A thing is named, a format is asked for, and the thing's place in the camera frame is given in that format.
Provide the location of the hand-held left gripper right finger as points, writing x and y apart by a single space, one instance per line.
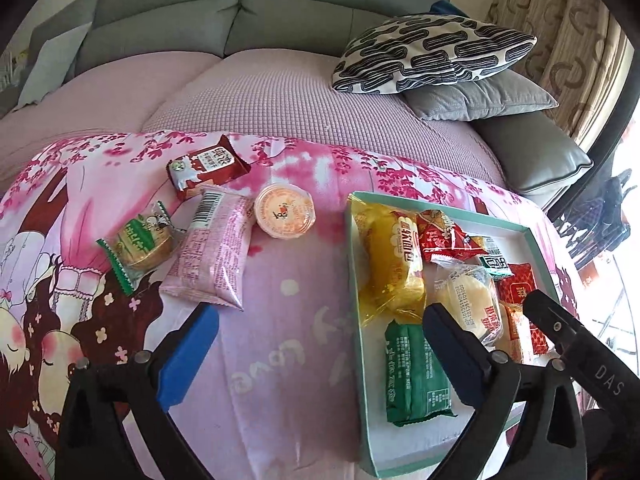
452 355

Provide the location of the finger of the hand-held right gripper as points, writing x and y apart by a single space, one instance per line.
550 322

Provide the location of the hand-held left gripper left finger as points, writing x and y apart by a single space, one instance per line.
187 355

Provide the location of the orange snack packet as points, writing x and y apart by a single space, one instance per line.
510 335

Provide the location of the green snack packet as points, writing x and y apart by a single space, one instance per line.
415 375

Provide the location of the red gold-patterned packet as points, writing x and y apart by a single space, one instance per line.
517 282

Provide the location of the clear steamed bun packet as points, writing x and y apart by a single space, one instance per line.
465 295

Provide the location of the small green white packet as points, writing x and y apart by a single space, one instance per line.
492 257

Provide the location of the teal cardboard tray box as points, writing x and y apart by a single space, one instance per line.
400 442

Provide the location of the pink snack packet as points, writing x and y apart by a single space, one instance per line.
210 255

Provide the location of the yellow bread packet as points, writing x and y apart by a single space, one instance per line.
390 260

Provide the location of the small red crinkled packet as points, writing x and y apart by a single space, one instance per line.
445 237

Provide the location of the pink cartoon printed blanket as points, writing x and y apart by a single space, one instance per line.
300 335

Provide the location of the green-edged round cookie packet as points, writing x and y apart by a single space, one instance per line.
142 245

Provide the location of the orange jelly cup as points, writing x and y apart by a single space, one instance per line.
285 210

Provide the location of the dark red snack packet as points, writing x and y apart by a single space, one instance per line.
207 165

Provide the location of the grey pillow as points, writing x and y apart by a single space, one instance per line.
475 100

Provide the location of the pink waffle sofa cover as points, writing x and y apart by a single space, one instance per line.
250 90

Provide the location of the beige patterned curtain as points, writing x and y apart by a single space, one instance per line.
565 45

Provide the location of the black white patterned pillow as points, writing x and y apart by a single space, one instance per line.
435 50

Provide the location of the pale grey cushion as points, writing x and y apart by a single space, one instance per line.
50 70

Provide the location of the blue cloth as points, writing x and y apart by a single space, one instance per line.
447 8

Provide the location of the grey sofa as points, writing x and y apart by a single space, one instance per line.
175 10

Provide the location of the dark metal frame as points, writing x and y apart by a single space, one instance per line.
595 215

